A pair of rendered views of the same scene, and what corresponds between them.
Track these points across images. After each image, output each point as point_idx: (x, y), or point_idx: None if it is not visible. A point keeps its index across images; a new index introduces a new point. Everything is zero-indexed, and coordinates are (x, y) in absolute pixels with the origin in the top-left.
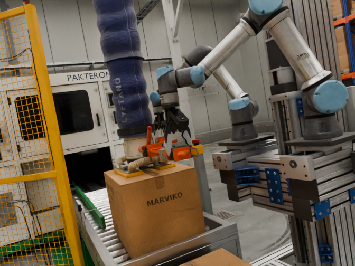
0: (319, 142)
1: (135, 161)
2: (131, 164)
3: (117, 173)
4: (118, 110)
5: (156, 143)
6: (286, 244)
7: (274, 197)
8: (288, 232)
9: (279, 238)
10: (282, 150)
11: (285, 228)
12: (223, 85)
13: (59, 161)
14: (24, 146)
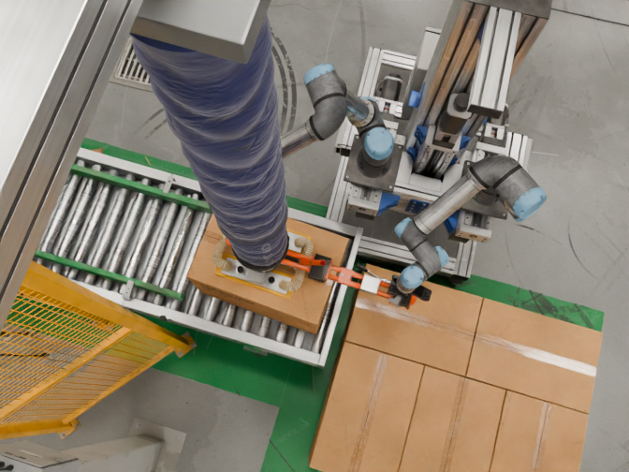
0: (495, 216)
1: (298, 284)
2: (294, 289)
3: (240, 283)
4: (256, 258)
5: (314, 255)
6: (299, 103)
7: (414, 211)
8: (285, 71)
9: (284, 93)
10: (421, 168)
11: (274, 61)
12: (347, 114)
13: (138, 323)
14: (63, 354)
